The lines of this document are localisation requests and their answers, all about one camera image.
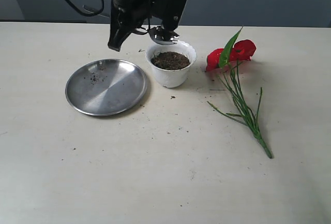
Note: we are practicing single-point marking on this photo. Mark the artificial red flower stem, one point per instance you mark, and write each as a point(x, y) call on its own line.
point(228, 60)

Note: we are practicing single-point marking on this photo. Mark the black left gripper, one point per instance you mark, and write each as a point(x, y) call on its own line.
point(127, 16)

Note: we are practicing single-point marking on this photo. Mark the white scalloped flower pot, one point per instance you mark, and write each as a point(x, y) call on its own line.
point(171, 78)

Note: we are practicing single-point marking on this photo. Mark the round stainless steel plate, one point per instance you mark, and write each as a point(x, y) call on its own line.
point(106, 87)

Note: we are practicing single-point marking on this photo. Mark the stainless steel spork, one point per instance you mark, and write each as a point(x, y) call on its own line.
point(158, 35)

